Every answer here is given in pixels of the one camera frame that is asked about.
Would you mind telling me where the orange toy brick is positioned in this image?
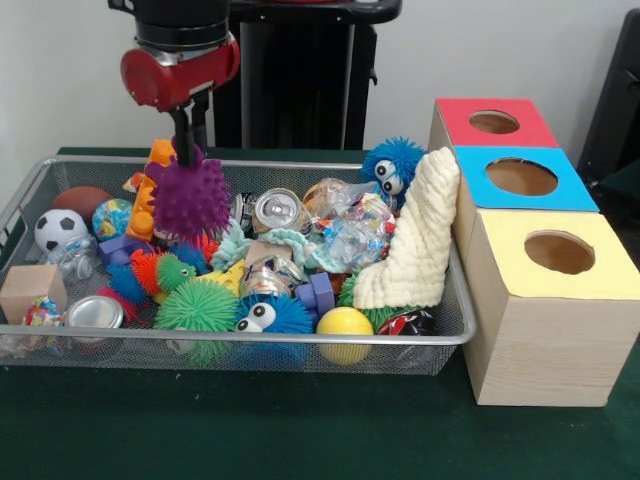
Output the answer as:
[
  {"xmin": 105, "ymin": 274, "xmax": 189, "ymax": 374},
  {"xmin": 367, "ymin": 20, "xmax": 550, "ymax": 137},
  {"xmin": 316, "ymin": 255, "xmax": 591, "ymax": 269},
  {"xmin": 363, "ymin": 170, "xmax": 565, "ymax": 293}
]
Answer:
[{"xmin": 124, "ymin": 138, "xmax": 179, "ymax": 242}]

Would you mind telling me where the black upright panel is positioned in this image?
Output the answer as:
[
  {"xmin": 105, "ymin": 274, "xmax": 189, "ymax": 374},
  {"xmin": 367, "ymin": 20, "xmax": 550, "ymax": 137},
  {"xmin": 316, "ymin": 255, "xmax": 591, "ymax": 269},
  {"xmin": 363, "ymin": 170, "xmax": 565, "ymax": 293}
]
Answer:
[{"xmin": 577, "ymin": 7, "xmax": 640, "ymax": 174}]

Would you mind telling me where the colourful confetti ball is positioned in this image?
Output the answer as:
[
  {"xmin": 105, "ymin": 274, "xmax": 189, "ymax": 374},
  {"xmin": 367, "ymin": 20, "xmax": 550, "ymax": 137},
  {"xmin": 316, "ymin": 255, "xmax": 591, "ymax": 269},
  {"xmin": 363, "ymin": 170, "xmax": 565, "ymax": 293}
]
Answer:
[{"xmin": 22, "ymin": 295, "xmax": 66, "ymax": 327}]

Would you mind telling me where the green spiky ball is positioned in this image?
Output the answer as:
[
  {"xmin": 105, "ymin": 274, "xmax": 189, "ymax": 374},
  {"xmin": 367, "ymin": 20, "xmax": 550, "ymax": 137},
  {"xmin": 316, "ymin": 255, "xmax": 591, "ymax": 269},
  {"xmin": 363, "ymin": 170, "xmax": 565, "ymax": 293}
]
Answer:
[{"xmin": 154, "ymin": 278, "xmax": 244, "ymax": 334}]

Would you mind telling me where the yellow ball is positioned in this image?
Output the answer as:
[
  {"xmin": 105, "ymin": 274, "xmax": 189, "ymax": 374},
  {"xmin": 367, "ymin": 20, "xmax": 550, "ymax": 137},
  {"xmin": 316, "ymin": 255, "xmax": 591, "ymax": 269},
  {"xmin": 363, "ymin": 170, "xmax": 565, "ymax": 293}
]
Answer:
[{"xmin": 316, "ymin": 306, "xmax": 376, "ymax": 365}]

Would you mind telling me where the cream waffle cloth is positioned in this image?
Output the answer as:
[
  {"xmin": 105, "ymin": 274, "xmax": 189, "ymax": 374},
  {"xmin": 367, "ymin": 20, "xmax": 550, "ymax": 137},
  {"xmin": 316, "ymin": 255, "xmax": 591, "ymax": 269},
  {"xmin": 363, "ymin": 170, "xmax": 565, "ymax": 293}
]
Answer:
[{"xmin": 352, "ymin": 147, "xmax": 461, "ymax": 310}]

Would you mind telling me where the dark green table cloth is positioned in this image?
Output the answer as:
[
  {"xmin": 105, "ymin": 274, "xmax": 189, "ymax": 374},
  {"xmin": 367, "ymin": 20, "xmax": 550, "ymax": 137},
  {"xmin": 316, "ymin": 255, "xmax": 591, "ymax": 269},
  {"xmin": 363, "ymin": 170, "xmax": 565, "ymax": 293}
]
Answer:
[
  {"xmin": 592, "ymin": 159, "xmax": 640, "ymax": 211},
  {"xmin": 0, "ymin": 145, "xmax": 640, "ymax": 480}
]

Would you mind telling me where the clear mesh bin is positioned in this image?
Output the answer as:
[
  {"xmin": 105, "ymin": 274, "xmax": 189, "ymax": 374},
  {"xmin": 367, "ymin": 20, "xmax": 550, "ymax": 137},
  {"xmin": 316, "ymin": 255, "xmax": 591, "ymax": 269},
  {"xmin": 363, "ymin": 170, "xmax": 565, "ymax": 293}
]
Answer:
[{"xmin": 0, "ymin": 154, "xmax": 476, "ymax": 377}]

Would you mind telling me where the purple spiky toy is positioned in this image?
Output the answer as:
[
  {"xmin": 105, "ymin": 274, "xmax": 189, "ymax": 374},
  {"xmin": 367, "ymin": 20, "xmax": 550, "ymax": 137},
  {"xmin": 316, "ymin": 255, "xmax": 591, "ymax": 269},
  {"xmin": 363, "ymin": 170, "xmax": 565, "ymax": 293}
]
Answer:
[{"xmin": 144, "ymin": 137, "xmax": 233, "ymax": 245}]

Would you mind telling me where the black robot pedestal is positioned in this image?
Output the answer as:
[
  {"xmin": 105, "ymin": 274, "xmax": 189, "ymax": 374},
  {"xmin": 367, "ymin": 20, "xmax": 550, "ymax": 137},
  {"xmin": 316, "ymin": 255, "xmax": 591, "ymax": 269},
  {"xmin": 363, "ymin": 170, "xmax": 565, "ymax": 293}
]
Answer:
[{"xmin": 209, "ymin": 0, "xmax": 404, "ymax": 151}]

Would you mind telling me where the brown toy football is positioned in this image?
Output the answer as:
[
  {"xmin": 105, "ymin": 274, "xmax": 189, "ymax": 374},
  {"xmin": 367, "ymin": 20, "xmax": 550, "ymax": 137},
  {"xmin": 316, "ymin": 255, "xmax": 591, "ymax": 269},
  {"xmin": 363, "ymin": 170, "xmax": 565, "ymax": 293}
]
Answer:
[{"xmin": 52, "ymin": 186, "xmax": 115, "ymax": 221}]

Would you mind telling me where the black and white soccer ball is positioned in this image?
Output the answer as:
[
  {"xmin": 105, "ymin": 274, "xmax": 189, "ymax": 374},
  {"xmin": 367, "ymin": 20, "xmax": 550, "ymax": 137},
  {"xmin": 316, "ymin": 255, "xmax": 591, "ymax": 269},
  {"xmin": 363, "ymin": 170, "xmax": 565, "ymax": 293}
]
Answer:
[{"xmin": 34, "ymin": 208, "xmax": 90, "ymax": 252}]

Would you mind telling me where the blue spiky ball with eyes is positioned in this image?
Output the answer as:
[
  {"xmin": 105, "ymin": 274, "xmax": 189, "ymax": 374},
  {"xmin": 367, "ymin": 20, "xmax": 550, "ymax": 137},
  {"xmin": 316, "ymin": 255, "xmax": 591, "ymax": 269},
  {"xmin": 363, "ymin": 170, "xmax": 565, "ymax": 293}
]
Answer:
[
  {"xmin": 233, "ymin": 293, "xmax": 316, "ymax": 335},
  {"xmin": 358, "ymin": 136, "xmax": 427, "ymax": 211}
]

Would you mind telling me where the wooden three-hole box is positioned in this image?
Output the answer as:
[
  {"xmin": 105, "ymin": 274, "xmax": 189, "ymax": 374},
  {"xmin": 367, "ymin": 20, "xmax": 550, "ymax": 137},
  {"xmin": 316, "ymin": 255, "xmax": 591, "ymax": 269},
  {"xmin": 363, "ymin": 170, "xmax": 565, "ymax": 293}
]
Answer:
[{"xmin": 424, "ymin": 97, "xmax": 640, "ymax": 407}]

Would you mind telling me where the plain wooden block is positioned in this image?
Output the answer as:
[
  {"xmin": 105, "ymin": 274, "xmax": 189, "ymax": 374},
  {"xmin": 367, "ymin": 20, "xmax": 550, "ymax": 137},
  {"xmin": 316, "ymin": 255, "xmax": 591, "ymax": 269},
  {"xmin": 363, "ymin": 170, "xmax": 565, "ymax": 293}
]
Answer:
[{"xmin": 0, "ymin": 264, "xmax": 69, "ymax": 324}]

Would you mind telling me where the silver tin can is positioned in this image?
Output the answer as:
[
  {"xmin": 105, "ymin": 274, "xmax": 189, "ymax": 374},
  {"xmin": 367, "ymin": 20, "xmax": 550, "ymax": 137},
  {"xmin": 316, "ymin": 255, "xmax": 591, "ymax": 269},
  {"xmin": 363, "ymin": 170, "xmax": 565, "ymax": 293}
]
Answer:
[{"xmin": 64, "ymin": 294, "xmax": 125, "ymax": 330}]

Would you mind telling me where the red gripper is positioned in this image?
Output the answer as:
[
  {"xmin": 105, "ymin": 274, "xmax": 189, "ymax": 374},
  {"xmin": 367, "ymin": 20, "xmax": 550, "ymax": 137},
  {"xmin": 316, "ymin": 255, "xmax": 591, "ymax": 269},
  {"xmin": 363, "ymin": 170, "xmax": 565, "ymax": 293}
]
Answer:
[{"xmin": 119, "ymin": 37, "xmax": 242, "ymax": 168}]

